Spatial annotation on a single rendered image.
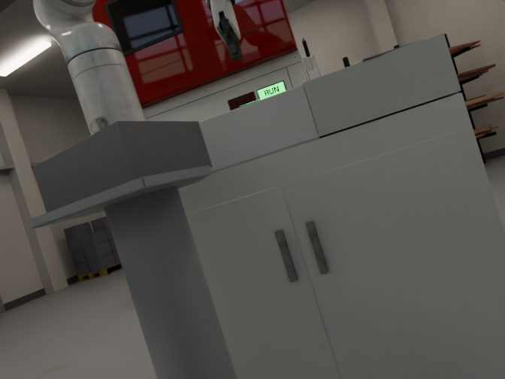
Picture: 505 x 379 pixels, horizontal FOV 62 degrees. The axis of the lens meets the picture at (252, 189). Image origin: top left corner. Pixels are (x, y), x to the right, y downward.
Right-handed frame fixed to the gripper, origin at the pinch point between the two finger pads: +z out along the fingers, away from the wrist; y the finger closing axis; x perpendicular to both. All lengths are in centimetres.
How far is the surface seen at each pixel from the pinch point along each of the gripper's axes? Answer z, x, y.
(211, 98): -16, -25, -56
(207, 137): 20.7, -13.3, 0.1
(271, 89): -11, 1, -57
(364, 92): 22.8, 28.7, -0.4
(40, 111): -362, -516, -572
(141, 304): 59, -28, 25
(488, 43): -207, 301, -619
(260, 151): 28.6, -0.7, -1.6
